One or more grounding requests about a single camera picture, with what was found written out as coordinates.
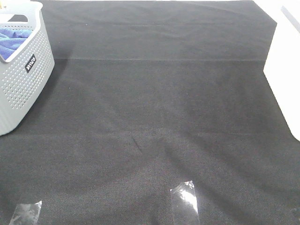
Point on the white plastic storage bin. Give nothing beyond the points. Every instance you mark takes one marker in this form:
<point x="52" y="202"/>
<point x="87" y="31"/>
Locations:
<point x="282" y="66"/>

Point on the grey perforated laundry basket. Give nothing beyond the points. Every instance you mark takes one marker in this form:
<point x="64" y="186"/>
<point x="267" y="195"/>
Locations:
<point x="24" y="74"/>

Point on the clear tape strip left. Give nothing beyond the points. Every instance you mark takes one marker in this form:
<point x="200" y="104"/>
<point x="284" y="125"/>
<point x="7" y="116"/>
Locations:
<point x="26" y="214"/>

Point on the clear tape strip centre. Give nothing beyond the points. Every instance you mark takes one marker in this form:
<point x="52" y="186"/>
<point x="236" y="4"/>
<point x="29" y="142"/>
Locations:
<point x="184" y="204"/>

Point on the black table cloth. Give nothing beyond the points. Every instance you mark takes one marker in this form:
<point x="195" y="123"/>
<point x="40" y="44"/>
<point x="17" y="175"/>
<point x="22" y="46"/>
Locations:
<point x="145" y="95"/>

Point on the blue microfibre towel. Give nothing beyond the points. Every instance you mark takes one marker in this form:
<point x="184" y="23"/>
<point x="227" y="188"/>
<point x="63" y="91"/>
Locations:
<point x="11" y="40"/>

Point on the clear tape strip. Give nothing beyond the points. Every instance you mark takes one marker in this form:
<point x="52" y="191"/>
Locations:
<point x="26" y="214"/>
<point x="184" y="204"/>

